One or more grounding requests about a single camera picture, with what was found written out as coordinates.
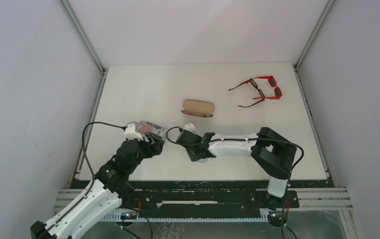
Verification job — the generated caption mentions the light blue cleaning cloth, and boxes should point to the light blue cleaning cloth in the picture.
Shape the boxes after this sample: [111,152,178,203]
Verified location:
[197,158,212,163]

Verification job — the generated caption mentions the brown striped glasses case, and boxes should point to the brown striped glasses case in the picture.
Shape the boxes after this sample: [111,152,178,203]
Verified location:
[181,99,214,118]

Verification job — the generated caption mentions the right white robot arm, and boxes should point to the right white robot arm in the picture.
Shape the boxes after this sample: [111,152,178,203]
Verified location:
[173,123,302,199]

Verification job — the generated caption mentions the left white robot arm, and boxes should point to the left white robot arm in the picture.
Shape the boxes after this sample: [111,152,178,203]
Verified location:
[30,133,165,239]

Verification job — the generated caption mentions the brown tortoise sunglasses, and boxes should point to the brown tortoise sunglasses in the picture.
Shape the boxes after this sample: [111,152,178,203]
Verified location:
[228,78,266,109]

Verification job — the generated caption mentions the red sunglasses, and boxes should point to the red sunglasses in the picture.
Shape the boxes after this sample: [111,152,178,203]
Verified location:
[253,75,283,100]

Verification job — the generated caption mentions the flag print glasses case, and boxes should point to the flag print glasses case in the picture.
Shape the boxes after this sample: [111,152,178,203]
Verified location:
[139,120,166,139]

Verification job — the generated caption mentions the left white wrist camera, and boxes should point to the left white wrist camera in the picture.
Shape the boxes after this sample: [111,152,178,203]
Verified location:
[124,121,147,141]

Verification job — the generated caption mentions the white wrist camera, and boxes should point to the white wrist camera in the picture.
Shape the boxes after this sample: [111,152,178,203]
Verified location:
[183,123,197,134]
[124,121,147,141]

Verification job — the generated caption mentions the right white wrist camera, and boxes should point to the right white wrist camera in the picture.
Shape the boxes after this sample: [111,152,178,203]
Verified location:
[183,123,197,134]

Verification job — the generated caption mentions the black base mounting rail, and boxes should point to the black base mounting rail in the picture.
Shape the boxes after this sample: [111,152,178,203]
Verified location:
[70,178,301,221]

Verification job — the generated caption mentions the left aluminium frame post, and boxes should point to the left aluminium frame post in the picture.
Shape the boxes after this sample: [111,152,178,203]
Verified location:
[58,0,106,189]

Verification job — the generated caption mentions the aluminium frame post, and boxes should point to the aluminium frame post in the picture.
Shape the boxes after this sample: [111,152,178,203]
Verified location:
[292,0,337,181]
[58,0,106,189]

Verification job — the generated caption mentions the right aluminium frame post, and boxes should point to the right aluminium frame post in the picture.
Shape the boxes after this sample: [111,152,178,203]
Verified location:
[292,0,337,181]

